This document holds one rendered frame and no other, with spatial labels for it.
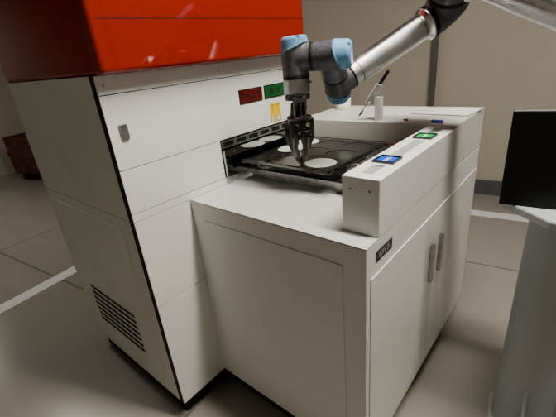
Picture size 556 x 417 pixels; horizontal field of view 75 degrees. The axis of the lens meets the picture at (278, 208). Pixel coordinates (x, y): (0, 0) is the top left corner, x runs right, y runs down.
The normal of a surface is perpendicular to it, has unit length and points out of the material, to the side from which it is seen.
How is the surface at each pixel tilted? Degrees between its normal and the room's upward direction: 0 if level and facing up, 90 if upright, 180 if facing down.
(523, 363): 90
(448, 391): 0
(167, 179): 90
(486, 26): 90
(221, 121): 90
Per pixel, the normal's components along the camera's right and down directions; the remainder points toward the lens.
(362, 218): -0.64, 0.36
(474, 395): -0.09, -0.91
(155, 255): 0.76, 0.19
